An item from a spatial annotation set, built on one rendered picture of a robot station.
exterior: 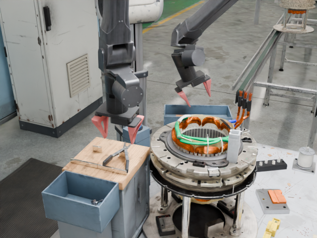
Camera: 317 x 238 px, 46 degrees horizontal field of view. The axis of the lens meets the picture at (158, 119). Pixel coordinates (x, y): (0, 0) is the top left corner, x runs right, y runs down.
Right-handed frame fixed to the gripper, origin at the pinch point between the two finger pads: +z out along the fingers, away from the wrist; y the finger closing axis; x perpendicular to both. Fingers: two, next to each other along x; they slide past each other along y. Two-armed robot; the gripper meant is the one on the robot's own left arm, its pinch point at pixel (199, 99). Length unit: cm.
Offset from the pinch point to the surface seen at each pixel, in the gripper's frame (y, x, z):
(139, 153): -26.8, -24.3, -3.4
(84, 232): -48, -41, 2
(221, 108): 7.0, 3.8, 9.2
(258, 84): 62, 116, 59
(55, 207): -52, -39, -8
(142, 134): -24.3, -4.8, -0.1
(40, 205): -111, 102, 59
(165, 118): -14.1, -1.6, -0.1
